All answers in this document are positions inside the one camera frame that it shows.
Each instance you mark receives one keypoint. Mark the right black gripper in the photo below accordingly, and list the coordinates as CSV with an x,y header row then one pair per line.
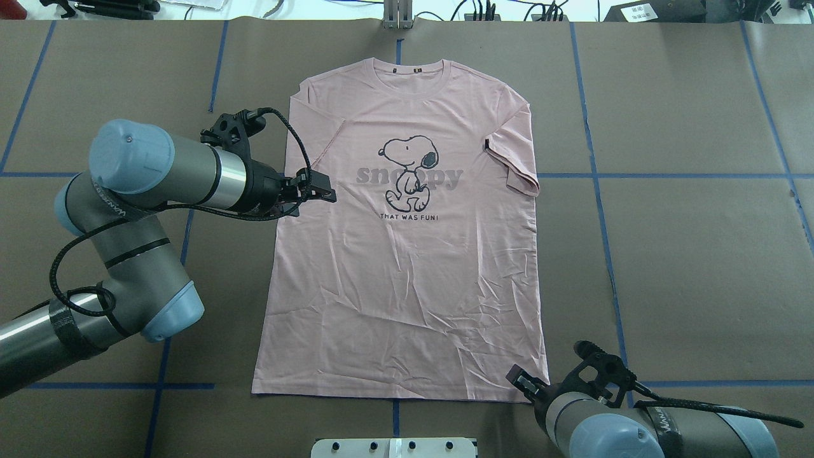
x,y
542,397

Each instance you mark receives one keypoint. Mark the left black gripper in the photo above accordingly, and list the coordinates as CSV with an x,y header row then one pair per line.
x,y
262,183

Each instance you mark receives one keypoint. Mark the pink Snoopy t-shirt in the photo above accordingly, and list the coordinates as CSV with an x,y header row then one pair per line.
x,y
421,280

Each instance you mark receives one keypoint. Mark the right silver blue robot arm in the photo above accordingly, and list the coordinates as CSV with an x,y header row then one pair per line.
x,y
579,419

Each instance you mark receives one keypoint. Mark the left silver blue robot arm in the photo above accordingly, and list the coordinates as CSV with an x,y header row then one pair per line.
x,y
119,276

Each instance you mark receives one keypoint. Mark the black folded tripod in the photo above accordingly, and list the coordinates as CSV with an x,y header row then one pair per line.
x,y
129,10

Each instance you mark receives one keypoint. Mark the black box with label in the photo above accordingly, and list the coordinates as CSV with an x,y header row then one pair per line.
x,y
657,11

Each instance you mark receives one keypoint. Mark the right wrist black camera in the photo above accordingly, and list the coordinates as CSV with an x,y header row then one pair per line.
x,y
601,375

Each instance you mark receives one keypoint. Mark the wrist black camera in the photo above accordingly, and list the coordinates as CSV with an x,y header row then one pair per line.
x,y
601,375
231,132

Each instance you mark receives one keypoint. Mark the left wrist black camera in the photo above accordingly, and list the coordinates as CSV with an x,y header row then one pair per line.
x,y
231,132

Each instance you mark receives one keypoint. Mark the aluminium frame post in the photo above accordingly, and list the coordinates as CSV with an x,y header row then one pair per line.
x,y
398,14

